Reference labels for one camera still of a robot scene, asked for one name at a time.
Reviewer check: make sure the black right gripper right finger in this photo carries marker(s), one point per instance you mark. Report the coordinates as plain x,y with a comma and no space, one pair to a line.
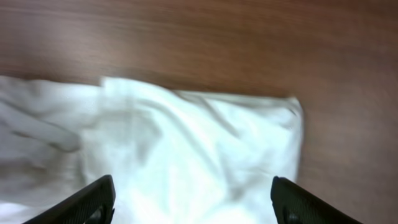
294,205

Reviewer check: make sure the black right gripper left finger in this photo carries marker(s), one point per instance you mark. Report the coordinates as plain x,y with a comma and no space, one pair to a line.
93,204

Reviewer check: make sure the white printed t-shirt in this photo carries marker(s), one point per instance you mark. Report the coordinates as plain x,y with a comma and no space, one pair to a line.
175,156

